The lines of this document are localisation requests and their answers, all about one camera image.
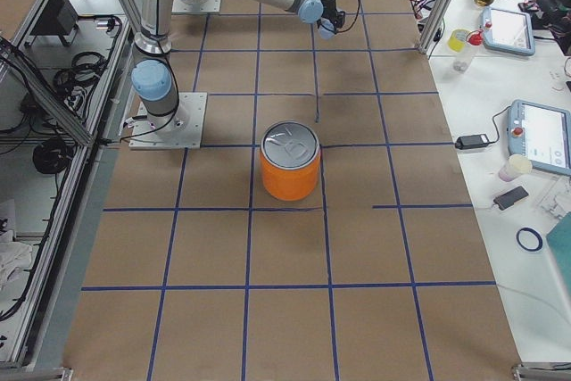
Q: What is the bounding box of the clear plastic cup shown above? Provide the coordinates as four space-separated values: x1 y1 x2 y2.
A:
452 46 476 73

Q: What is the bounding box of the white paper cup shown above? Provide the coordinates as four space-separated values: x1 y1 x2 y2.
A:
498 153 533 182

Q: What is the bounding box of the far teach pendant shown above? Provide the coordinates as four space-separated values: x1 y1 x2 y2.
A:
480 6 535 56

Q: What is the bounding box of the teach pendant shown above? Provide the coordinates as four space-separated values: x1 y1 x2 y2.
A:
480 6 535 56
507 99 570 176

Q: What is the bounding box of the near teach pendant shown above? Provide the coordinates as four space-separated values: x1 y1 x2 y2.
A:
507 99 570 176

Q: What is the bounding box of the black power brick on desk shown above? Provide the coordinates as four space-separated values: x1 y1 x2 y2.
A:
454 134 491 150

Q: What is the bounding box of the black smartphone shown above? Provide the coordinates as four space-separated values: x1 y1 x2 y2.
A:
492 186 529 211

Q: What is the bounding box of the teal box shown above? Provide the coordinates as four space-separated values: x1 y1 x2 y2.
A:
547 212 571 293

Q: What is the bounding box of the orange can with grey lid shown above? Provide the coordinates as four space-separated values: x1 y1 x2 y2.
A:
260 121 320 202

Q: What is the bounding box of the white cloth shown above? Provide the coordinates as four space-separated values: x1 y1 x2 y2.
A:
0 218 32 289

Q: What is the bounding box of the blue tape ring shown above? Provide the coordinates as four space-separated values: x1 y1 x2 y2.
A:
516 227 544 253

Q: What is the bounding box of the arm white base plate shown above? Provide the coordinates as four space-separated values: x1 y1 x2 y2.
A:
172 0 221 15
128 92 207 150

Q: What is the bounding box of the aluminium frame rail left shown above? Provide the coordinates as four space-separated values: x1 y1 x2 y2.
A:
1 0 141 372

